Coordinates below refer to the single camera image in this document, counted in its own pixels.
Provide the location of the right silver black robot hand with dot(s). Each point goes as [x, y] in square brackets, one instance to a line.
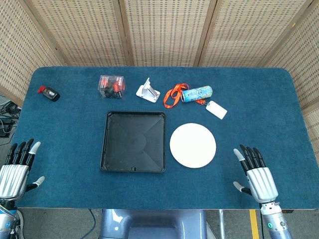
[261, 183]

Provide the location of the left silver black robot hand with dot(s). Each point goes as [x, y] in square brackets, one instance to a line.
[13, 178]

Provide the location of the white round plate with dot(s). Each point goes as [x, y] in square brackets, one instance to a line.
[193, 145]

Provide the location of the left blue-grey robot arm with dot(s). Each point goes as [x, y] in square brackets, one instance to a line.
[6, 221]

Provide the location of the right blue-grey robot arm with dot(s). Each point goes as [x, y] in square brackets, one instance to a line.
[275, 224]

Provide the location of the black square plastic tray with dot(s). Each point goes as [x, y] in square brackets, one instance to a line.
[133, 142]

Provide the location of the metal table leg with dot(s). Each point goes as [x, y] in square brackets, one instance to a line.
[221, 224]

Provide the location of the blue felt table cloth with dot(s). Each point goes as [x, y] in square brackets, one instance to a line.
[74, 149]

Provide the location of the white badge card holder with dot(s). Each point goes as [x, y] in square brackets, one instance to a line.
[217, 110]

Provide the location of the blue printed drink can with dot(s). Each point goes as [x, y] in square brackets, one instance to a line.
[198, 93]

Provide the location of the blue-grey robot torso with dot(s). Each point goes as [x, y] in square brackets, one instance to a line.
[154, 224]

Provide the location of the clear box red black parts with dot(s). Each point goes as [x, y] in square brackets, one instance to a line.
[111, 87]

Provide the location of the white folding phone stand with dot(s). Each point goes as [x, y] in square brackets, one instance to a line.
[149, 92]

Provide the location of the woven bamboo folding screen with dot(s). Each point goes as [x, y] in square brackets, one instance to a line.
[162, 30]

